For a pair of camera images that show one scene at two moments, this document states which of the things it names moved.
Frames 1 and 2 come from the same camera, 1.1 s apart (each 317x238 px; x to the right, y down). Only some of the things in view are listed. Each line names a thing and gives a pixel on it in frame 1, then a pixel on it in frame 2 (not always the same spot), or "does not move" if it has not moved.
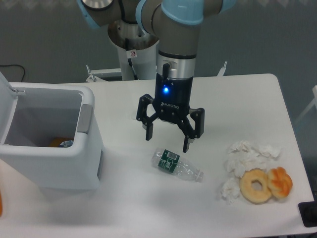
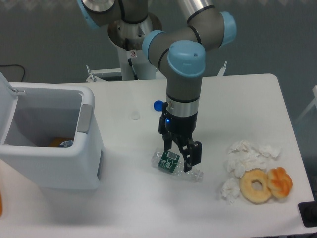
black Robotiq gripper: x=173 y=97 → x=182 y=128
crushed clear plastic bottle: x=173 y=163 does not move
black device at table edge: x=308 y=211 does not move
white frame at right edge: x=314 y=90 does not move
